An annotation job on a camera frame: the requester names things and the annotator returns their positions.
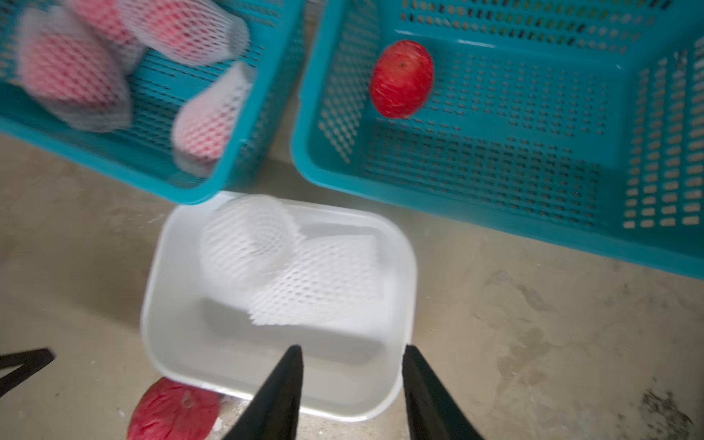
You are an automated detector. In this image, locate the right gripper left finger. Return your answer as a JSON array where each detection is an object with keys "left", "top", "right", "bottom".
[{"left": 224, "top": 345, "right": 304, "bottom": 440}]

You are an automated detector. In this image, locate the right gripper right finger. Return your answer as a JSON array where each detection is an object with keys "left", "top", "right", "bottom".
[{"left": 401, "top": 345, "right": 484, "bottom": 440}]

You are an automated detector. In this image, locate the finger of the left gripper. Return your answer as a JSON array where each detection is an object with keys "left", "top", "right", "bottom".
[{"left": 0, "top": 348, "right": 55, "bottom": 397}]

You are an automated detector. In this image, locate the red apple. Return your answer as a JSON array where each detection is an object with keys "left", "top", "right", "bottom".
[
  {"left": 126, "top": 377, "right": 221, "bottom": 440},
  {"left": 370, "top": 40, "right": 435, "bottom": 119}
]

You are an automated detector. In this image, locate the white foam net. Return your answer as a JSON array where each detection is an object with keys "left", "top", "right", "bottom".
[
  {"left": 249, "top": 235, "right": 382, "bottom": 326},
  {"left": 200, "top": 194, "right": 304, "bottom": 292}
]

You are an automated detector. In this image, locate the netted apple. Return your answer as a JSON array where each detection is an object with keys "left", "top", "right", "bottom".
[
  {"left": 65, "top": 0, "right": 147, "bottom": 75},
  {"left": 170, "top": 62, "right": 256, "bottom": 177},
  {"left": 16, "top": 5, "right": 132, "bottom": 133},
  {"left": 117, "top": 0, "right": 250, "bottom": 66}
]

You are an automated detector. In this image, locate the white plastic tub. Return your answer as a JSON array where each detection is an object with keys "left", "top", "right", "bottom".
[{"left": 140, "top": 192, "right": 417, "bottom": 422}]

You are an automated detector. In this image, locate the left teal plastic basket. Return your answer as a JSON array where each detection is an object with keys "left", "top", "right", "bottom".
[{"left": 1, "top": 1, "right": 305, "bottom": 205}]

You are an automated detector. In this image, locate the teal plastic basket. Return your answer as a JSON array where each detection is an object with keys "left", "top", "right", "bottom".
[
  {"left": 1, "top": 1, "right": 305, "bottom": 205},
  {"left": 291, "top": 1, "right": 703, "bottom": 278}
]

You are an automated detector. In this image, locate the netted apple in basket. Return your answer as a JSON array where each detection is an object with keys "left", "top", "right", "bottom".
[
  {"left": 117, "top": 0, "right": 250, "bottom": 66},
  {"left": 65, "top": 0, "right": 147, "bottom": 75},
  {"left": 16, "top": 5, "right": 132, "bottom": 133}
]

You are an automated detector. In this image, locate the right teal plastic basket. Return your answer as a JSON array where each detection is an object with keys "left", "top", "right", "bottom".
[{"left": 291, "top": 1, "right": 703, "bottom": 278}]

